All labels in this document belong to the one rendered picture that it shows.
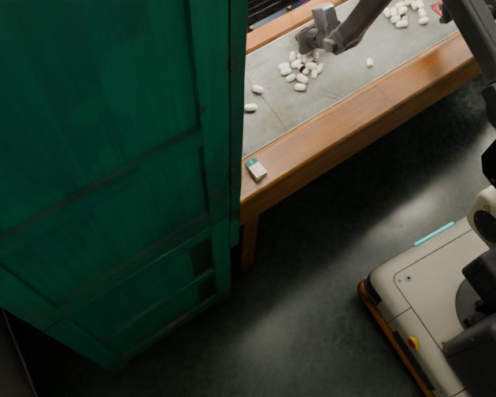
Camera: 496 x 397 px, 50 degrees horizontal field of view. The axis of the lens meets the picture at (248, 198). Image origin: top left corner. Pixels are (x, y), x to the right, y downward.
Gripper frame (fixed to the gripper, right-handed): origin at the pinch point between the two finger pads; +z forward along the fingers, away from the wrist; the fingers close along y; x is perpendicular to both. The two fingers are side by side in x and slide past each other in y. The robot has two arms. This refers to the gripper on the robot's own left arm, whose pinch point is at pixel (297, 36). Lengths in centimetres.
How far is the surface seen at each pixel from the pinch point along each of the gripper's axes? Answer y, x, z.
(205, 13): 58, -34, -83
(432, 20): -42.8, 13.4, -12.7
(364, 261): 1, 97, 4
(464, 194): -55, 98, 2
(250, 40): 13.3, -4.8, 4.8
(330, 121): 11.6, 19.8, -23.6
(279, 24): 1.9, -4.8, 4.7
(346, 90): -1.0, 17.0, -16.7
